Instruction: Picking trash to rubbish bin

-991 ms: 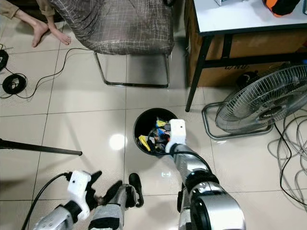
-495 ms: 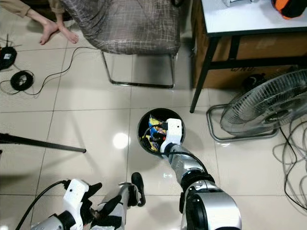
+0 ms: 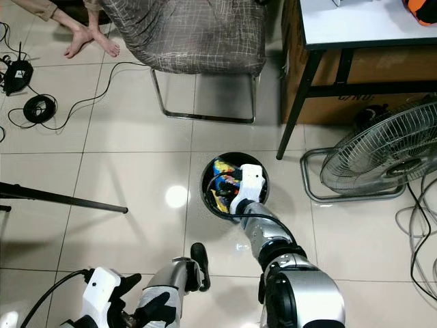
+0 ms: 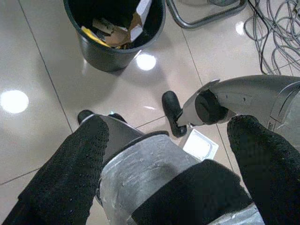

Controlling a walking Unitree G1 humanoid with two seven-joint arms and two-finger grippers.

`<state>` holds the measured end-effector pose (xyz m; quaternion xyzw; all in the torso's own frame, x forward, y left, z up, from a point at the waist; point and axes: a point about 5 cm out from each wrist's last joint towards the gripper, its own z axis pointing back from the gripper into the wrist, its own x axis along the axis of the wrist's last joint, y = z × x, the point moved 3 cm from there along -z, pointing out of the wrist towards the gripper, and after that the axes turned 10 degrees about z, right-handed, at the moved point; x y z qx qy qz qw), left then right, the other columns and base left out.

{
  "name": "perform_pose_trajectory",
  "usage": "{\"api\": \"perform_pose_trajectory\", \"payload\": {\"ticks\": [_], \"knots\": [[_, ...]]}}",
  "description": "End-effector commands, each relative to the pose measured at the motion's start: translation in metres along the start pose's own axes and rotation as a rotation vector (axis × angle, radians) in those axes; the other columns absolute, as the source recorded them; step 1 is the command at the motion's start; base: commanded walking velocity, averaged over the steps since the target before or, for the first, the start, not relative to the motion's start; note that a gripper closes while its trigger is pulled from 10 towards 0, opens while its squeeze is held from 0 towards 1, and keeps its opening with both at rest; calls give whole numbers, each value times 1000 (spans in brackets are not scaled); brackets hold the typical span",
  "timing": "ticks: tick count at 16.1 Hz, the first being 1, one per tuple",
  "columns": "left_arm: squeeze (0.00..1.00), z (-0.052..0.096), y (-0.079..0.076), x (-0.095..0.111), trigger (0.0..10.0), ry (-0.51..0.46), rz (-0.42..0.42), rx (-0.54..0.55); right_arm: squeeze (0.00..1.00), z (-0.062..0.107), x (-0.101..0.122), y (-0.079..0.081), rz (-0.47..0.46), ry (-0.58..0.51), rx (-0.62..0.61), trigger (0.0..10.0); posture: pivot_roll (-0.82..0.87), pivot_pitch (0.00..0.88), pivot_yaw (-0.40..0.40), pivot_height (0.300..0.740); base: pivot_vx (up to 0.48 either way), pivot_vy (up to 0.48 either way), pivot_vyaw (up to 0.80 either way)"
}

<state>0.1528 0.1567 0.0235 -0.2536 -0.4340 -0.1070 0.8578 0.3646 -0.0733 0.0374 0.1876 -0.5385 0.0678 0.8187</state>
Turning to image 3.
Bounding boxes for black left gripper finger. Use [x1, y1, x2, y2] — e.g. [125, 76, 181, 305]
[134, 295, 176, 328]
[115, 273, 139, 303]

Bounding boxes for blue yellow snack bag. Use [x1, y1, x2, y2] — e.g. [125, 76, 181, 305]
[212, 159, 241, 181]

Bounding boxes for round black rubbish bin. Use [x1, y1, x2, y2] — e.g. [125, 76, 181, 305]
[200, 152, 271, 220]

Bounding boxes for yellow snack wrapper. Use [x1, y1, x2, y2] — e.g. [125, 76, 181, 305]
[208, 191, 229, 213]

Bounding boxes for silver robot left leg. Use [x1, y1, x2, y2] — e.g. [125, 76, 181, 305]
[140, 243, 212, 328]

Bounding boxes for brown cardboard box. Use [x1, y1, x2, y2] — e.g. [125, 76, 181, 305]
[280, 0, 437, 126]

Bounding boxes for grey fabric chair metal legs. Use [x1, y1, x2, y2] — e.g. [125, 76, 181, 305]
[99, 0, 269, 126]

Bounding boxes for metal floor fan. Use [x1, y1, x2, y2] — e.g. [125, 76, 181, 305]
[299, 96, 437, 204]

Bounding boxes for person bare feet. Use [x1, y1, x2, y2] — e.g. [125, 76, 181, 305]
[0, 0, 121, 59]

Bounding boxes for black router with antennas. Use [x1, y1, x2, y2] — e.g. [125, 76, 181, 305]
[2, 42, 36, 97]

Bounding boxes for orange black item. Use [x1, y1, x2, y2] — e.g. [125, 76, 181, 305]
[401, 0, 437, 27]

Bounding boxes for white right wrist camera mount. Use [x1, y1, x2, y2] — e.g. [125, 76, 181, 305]
[230, 164, 268, 217]

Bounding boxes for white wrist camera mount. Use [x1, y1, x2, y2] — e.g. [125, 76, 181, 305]
[230, 164, 268, 217]
[80, 267, 125, 328]

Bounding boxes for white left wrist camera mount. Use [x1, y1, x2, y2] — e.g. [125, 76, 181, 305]
[80, 267, 125, 328]

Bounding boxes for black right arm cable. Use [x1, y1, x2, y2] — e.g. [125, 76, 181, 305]
[229, 208, 298, 247]

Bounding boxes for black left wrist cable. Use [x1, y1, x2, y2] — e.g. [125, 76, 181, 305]
[19, 269, 94, 328]

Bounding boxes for long black floor cable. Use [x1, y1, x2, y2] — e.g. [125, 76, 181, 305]
[8, 61, 152, 131]

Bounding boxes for grey floor cable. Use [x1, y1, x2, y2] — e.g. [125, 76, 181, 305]
[395, 197, 437, 275]

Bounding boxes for black fan power cable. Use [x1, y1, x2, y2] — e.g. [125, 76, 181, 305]
[406, 180, 437, 302]

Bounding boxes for coiled black cable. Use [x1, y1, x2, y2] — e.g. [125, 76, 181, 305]
[23, 94, 57, 124]

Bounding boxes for white table black frame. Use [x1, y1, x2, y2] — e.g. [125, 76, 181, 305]
[276, 0, 437, 161]

